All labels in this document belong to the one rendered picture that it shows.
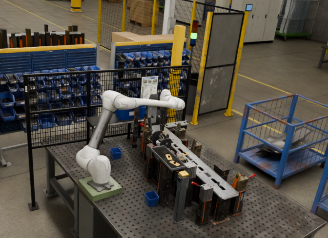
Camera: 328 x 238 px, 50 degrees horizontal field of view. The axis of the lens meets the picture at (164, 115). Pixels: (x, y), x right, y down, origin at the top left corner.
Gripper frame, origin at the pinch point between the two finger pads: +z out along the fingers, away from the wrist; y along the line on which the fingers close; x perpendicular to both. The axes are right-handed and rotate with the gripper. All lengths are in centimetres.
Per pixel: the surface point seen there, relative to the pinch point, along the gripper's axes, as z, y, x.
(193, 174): 3, -15, -83
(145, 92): -18, 6, 54
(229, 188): 6, 5, -107
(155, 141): -1.7, -22.7, -29.0
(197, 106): 72, 183, 189
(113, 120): 4, -39, 39
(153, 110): -8.0, 3.2, 26.6
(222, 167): 3, 16, -83
